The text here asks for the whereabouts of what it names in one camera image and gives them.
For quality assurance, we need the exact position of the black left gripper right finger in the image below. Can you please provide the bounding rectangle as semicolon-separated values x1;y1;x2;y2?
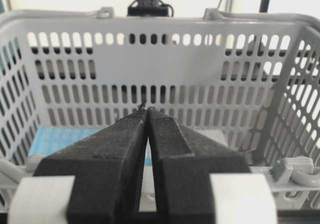
147;106;278;224

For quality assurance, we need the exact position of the grey plastic shopping basket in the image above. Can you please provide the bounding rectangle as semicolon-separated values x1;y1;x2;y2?
0;7;320;213

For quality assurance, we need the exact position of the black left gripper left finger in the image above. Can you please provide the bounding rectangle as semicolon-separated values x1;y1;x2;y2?
7;108;149;224

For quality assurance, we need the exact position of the black camera stand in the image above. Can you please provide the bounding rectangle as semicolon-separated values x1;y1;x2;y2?
127;0;174;17

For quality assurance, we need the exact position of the grey basket handle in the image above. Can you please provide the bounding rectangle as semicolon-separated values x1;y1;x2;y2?
249;156;320;187

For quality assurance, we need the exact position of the blue checkered cloth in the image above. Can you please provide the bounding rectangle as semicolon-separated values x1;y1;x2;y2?
27;125;154;168

